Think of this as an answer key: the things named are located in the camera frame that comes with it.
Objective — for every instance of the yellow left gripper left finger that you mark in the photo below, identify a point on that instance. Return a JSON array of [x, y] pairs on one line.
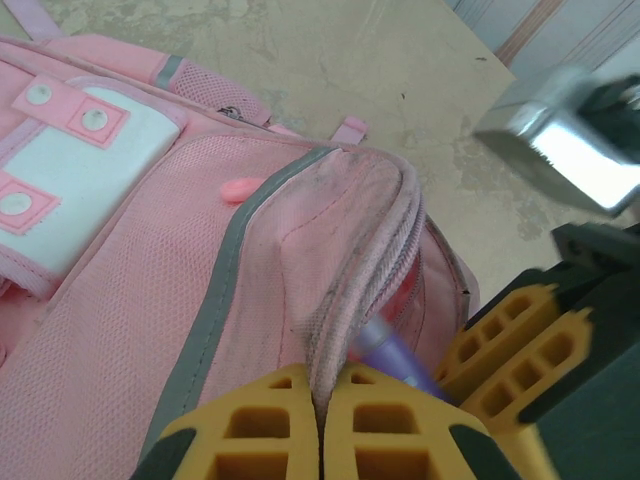
[[210, 450]]

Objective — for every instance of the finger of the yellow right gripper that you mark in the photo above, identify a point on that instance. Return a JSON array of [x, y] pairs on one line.
[[545, 360], [495, 330]]

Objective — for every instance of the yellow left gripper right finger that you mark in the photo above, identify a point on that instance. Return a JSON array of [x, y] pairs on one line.
[[440, 450]]

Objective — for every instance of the purple pen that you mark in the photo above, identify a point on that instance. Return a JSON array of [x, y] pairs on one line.
[[385, 345]]

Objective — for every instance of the pink backpack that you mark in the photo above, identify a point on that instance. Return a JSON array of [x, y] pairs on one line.
[[125, 300]]

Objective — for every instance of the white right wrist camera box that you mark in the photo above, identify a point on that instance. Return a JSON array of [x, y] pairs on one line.
[[560, 140]]

